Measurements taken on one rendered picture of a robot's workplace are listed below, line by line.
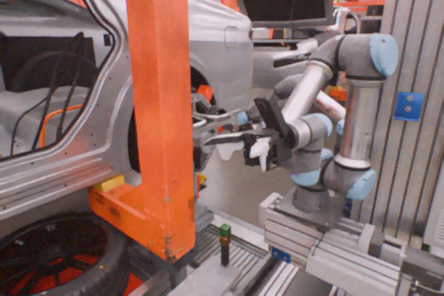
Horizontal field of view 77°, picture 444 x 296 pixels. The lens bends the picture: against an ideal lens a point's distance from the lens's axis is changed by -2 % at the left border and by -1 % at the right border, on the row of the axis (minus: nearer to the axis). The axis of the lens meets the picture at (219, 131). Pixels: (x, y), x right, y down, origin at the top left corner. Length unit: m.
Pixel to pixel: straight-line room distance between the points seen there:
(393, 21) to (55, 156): 1.45
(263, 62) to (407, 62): 3.08
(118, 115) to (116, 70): 0.23
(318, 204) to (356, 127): 0.35
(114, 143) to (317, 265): 1.10
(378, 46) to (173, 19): 0.65
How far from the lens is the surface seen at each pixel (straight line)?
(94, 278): 1.42
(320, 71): 0.97
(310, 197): 1.14
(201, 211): 2.21
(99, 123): 1.54
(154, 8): 1.01
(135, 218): 1.43
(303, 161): 0.79
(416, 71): 1.16
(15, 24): 3.21
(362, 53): 0.94
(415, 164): 1.21
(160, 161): 1.11
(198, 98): 1.80
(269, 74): 4.05
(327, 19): 4.83
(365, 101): 0.97
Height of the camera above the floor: 1.44
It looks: 18 degrees down
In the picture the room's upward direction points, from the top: straight up
